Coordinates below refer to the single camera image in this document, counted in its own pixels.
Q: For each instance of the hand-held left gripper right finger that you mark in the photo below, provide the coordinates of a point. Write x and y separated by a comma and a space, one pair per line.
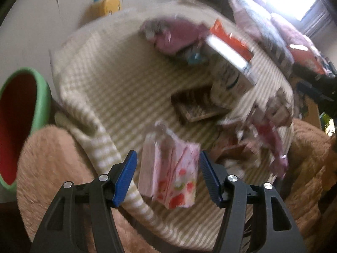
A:
209, 176

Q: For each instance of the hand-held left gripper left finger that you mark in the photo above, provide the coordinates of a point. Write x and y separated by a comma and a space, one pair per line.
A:
126, 179

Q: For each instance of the pink strawberry print packet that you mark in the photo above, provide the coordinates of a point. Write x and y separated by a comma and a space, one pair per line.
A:
173, 168

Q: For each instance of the orange snack packet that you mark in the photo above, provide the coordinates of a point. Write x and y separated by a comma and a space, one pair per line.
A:
231, 44

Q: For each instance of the green bin with red inside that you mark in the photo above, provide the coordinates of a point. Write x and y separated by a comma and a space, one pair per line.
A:
15, 126

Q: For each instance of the pink plastic packet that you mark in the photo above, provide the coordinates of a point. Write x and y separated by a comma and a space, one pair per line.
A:
176, 35

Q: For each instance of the pink red quilt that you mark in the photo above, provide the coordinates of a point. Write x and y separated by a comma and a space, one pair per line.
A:
300, 42

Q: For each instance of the crumpled pink wrappers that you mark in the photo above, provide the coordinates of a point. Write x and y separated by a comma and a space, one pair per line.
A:
273, 142

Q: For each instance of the grey patterned quilt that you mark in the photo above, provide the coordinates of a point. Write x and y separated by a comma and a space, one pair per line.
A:
258, 21

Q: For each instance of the white paper cup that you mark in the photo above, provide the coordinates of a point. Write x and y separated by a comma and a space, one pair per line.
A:
229, 81

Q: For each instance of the beige striped cloth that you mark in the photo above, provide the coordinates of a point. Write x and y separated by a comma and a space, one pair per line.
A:
118, 84

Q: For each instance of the blue white crumpled wrapper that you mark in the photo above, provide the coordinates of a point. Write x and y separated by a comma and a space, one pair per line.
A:
196, 56

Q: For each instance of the yellow duck toy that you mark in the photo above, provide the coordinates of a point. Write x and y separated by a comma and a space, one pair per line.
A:
108, 5

